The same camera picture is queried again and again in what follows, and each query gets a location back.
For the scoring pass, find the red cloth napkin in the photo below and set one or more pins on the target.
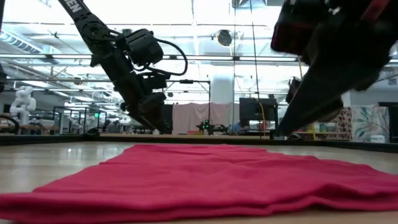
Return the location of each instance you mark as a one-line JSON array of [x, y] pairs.
[[199, 180]]

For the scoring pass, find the pink hanging cloth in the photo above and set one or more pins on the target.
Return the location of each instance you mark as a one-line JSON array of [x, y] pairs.
[[192, 116]]

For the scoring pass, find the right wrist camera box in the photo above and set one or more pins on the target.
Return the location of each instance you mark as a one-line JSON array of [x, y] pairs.
[[292, 34]]

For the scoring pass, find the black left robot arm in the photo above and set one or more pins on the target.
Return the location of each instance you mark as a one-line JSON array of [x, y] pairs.
[[93, 31]]

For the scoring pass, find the black rig frame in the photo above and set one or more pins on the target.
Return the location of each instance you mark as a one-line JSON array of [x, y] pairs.
[[186, 81]]

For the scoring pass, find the dark cabinet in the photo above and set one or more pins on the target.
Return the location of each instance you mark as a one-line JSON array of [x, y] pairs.
[[393, 121]]

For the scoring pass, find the person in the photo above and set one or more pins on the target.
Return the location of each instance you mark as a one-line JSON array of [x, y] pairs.
[[237, 128]]

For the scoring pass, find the black stand frame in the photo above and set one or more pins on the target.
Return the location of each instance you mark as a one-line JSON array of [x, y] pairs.
[[68, 107]]

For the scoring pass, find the white robot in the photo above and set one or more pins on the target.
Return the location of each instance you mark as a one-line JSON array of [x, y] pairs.
[[23, 102]]

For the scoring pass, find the black monitor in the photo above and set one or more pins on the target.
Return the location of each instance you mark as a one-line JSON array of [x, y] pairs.
[[255, 109]]

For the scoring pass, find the small white box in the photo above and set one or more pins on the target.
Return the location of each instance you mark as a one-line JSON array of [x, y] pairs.
[[377, 139]]

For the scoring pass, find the brown floral fabric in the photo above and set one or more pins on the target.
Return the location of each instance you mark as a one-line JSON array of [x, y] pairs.
[[343, 124]]

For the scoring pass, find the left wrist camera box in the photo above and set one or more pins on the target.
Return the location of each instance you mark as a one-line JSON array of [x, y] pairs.
[[155, 81]]

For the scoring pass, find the black device green light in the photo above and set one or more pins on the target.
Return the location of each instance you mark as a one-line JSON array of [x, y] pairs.
[[206, 127]]

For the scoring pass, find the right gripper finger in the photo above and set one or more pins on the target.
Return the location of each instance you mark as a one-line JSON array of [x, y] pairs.
[[311, 99], [334, 115]]

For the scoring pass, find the shelf with coloured containers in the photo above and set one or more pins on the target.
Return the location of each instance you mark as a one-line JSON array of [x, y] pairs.
[[320, 128]]

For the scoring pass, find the black panel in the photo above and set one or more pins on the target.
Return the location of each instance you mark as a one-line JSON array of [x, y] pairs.
[[168, 118]]

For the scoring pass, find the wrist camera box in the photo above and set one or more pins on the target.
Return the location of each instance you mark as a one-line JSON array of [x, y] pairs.
[[155, 81], [292, 34]]

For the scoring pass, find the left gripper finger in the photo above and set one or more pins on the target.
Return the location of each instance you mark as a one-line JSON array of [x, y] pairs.
[[157, 124], [145, 123]]

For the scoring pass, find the green leaf print fabric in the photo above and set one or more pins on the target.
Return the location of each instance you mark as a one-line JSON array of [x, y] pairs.
[[370, 123]]

